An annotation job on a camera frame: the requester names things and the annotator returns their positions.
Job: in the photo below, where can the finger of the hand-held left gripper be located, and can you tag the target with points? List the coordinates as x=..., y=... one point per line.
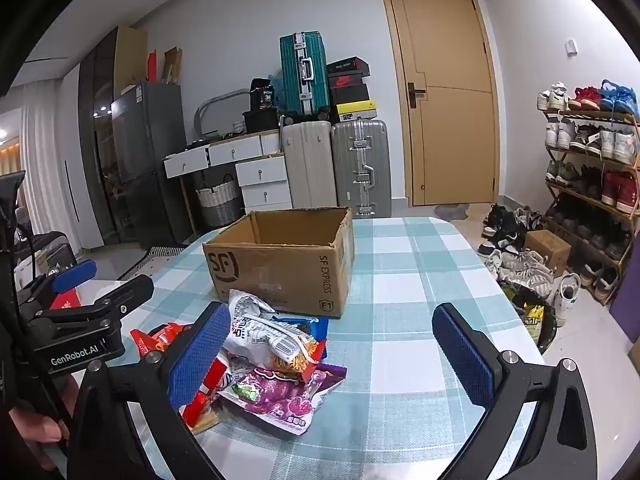
x=125, y=295
x=75, y=275

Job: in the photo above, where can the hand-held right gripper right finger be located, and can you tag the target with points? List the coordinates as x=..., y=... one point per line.
x=462, y=355

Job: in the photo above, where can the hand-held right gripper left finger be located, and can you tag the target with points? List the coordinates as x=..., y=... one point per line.
x=200, y=355

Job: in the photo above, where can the silver noodle snack packet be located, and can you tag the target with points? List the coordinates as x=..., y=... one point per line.
x=265, y=335

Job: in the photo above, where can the purple grape candy packet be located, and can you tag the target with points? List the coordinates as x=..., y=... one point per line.
x=280, y=400

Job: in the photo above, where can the brown cardboard box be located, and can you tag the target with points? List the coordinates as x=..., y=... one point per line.
x=270, y=270

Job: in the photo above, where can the blue cookie packet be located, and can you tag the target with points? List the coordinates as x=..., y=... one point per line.
x=312, y=327

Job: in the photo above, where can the person's left hand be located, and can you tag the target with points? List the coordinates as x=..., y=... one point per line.
x=35, y=425

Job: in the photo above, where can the red paper bag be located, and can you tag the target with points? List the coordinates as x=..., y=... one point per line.
x=67, y=300

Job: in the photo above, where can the patterned rug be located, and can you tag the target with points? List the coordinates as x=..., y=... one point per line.
x=160, y=252

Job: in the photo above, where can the black trash bin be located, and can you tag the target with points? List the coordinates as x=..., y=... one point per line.
x=520, y=295

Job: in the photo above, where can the teal checked tablecloth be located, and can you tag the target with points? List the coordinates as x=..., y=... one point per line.
x=400, y=280

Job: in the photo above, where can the pile of floor shoes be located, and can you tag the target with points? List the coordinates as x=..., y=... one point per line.
x=520, y=265

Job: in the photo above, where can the dark tall cabinet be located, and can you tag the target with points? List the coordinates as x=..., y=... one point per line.
x=95, y=160

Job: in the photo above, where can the woven laundry basket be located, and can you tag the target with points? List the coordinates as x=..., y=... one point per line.
x=217, y=205

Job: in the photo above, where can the small cardboard box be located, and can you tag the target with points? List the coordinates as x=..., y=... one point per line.
x=550, y=250

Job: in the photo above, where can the grey door mat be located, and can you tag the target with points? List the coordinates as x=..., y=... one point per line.
x=450, y=211

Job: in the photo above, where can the dark refrigerator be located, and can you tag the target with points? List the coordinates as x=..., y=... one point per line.
x=150, y=135

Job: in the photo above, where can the white drawer cabinet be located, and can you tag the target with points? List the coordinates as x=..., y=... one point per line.
x=260, y=172

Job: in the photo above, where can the silver suitcase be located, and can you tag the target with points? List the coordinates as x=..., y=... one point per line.
x=350, y=170

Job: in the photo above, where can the beige suitcase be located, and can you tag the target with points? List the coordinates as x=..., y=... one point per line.
x=307, y=165

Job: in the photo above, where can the black storage box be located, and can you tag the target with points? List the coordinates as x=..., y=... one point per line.
x=260, y=121

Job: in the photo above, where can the tan wooden door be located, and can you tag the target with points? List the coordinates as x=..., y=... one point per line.
x=450, y=135

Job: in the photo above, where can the red flat box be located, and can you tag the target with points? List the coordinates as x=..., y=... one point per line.
x=151, y=67

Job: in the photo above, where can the tan cardboard carton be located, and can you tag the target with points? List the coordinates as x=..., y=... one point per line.
x=131, y=55

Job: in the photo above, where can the brown cardboard sheet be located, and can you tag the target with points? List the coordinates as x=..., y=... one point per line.
x=172, y=65

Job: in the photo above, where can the black bag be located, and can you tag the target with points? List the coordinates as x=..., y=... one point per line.
x=262, y=95

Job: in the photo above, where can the shoe rack with shoes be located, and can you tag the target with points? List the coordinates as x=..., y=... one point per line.
x=612, y=137

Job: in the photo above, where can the yellow black shoe box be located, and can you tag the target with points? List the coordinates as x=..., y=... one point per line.
x=355, y=108

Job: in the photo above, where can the wooden shoe rack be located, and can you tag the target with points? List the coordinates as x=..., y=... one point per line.
x=595, y=116

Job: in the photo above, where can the teal suitcase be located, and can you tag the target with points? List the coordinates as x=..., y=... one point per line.
x=292, y=75

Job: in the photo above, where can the tall black shoe box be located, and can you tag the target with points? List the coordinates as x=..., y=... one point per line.
x=350, y=96

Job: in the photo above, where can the flat black shoe box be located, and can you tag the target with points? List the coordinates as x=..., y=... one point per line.
x=345, y=66

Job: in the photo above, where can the grey folding chair frame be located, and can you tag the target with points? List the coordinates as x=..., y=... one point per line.
x=204, y=107

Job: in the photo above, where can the white wall switch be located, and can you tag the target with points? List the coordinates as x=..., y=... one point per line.
x=571, y=46

